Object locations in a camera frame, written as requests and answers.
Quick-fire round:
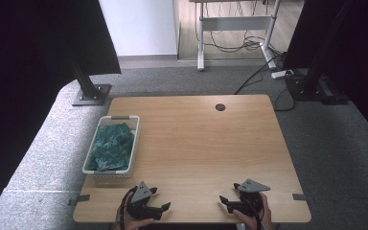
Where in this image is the white desk frame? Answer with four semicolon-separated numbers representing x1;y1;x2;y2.
189;0;283;72

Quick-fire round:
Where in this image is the teal floral shirt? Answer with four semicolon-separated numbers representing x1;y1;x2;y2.
87;123;135;173

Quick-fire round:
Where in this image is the black floor cable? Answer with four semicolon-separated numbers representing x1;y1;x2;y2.
233;52;297;113

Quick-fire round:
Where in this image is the black curtain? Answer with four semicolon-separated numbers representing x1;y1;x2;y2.
282;0;368;147
0;0;123;221

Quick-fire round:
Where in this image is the person's left hand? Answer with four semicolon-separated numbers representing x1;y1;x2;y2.
116;204;156;230

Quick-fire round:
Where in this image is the white plastic basket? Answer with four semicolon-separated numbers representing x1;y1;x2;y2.
81;115;141;179

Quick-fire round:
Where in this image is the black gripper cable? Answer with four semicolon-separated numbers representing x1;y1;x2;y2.
244;198;266;230
119;186;139;230

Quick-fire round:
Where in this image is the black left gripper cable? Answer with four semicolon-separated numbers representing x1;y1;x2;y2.
119;186;139;230

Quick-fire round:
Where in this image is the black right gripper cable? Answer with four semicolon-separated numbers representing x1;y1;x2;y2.
244;198;266;230

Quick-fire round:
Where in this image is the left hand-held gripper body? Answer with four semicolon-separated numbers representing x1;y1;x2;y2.
126;181;164;221

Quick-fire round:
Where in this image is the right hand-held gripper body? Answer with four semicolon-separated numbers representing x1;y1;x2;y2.
227;178;271;216

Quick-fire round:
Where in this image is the person's right hand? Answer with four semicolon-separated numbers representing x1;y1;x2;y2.
232;193;273;230

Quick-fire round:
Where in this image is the white power strip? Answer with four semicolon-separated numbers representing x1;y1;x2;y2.
270;69;295;81

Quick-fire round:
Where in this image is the black metal stand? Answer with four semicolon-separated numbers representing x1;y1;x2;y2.
286;0;352;106
66;54;113;107

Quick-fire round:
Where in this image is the tangle of black cables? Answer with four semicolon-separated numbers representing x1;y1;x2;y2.
194;0;284;54

